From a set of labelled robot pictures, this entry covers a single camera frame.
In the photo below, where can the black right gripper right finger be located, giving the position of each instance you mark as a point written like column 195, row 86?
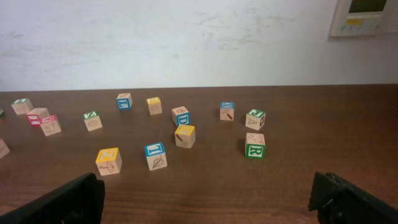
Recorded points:
column 339, row 201

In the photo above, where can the blue letter I block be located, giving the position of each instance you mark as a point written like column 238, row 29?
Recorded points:
column 155, row 155

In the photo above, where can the green letter Z block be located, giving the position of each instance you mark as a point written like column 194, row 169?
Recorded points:
column 92, row 120

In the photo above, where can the yellow umbrella block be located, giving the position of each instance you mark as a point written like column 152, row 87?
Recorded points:
column 109, row 161

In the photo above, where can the red letter A block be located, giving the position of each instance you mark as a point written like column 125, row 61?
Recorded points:
column 50, row 125

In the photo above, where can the green letter T block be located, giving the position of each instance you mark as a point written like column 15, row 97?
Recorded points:
column 22, row 106

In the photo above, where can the beige wall control panel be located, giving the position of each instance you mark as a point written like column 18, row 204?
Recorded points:
column 358, row 18

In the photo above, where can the red letter O block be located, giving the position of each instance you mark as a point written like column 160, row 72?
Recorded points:
column 4, row 150

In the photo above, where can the yellow block right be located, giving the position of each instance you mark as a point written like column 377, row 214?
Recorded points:
column 185, row 136

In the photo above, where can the green letter J block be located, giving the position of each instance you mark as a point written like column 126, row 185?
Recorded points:
column 255, row 119

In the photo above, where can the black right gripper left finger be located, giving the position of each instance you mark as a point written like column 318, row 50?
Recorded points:
column 78, row 201

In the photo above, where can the yellow block top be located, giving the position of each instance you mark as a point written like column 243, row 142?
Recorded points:
column 154, row 105

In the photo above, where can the wooden block blue side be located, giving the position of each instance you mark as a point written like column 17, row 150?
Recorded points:
column 124, row 101

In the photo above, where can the wooden block blue D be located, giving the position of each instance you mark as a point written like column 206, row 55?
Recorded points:
column 180, row 116

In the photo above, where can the blue letter K block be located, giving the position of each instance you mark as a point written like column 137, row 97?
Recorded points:
column 227, row 111

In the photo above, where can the wooden block green R side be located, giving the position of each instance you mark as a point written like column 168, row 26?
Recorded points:
column 255, row 146

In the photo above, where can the wooden block red side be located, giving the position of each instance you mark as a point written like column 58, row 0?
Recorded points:
column 35, row 115

